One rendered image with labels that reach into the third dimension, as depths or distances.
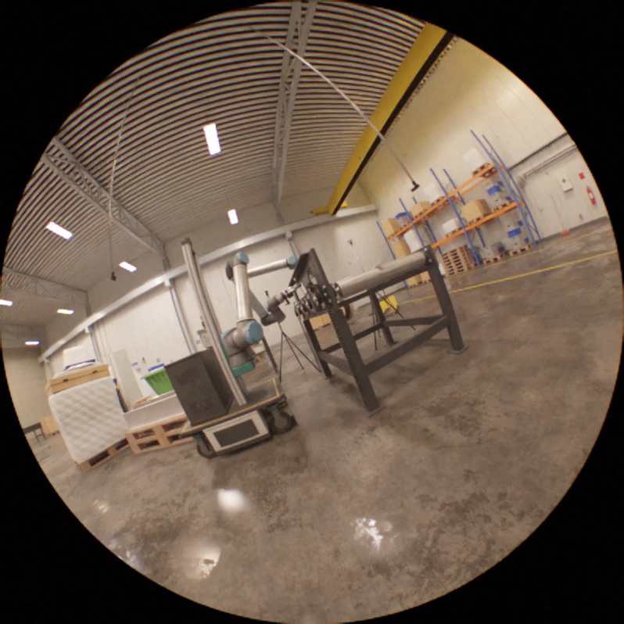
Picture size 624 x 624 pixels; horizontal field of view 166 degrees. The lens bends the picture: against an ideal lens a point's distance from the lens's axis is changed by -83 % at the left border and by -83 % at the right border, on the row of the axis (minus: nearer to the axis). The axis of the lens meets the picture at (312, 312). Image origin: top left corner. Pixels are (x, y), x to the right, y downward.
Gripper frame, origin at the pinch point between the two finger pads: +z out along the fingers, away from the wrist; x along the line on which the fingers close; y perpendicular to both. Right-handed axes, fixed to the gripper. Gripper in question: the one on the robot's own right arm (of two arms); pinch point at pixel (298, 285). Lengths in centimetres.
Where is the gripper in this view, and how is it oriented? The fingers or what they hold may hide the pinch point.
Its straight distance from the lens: 182.5
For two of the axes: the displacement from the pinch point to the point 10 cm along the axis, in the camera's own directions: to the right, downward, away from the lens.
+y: -4.5, -7.0, -5.5
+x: -3.6, -4.2, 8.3
